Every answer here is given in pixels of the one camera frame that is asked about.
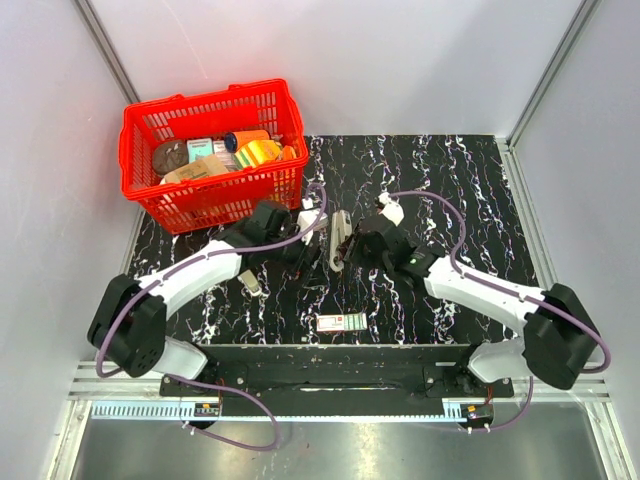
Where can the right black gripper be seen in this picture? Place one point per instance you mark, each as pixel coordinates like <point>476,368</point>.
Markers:
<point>355,247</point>

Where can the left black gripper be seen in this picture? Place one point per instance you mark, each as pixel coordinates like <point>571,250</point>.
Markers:
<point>303,260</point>

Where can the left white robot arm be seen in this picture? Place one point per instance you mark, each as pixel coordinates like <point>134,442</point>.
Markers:
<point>129,329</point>

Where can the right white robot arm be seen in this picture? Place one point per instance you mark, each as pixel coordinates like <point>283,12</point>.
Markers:
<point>554,334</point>

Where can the white staple box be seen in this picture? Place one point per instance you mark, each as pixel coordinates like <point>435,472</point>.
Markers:
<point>351,322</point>

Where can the black marble pattern mat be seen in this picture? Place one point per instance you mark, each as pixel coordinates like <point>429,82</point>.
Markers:
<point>455,194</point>

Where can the yellow green box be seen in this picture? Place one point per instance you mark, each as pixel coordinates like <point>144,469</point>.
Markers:
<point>257,153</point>

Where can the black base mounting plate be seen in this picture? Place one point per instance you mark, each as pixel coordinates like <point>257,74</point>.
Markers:
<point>433,370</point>

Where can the brown cardboard box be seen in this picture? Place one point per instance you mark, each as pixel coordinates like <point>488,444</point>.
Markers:
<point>203,168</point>

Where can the orange cylinder can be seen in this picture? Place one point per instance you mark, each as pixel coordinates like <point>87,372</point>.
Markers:
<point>235,140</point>

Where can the red plastic shopping basket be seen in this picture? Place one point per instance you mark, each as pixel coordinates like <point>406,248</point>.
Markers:
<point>212,201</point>

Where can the teal white box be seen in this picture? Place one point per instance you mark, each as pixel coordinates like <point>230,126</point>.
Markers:
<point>199,148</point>

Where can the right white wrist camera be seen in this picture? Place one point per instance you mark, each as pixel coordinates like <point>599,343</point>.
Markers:
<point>388,207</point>

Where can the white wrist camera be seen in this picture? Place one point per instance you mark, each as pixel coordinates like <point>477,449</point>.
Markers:
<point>310,219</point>
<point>388,207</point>

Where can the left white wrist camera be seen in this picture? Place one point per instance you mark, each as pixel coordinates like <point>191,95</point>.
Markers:
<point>310,219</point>

